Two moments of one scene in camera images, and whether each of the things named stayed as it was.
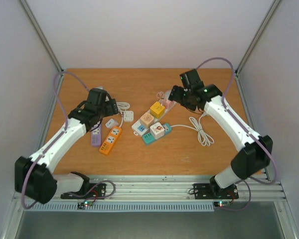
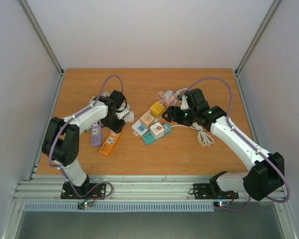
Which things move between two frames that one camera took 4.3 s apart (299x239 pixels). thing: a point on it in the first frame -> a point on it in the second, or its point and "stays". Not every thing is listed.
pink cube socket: x=168 y=104 stays
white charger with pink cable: x=163 y=96 stays
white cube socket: x=157 y=130 stays
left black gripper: x=112 y=108 -> x=117 y=129
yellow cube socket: x=157 y=111 stays
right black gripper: x=177 y=93 -> x=175 y=114
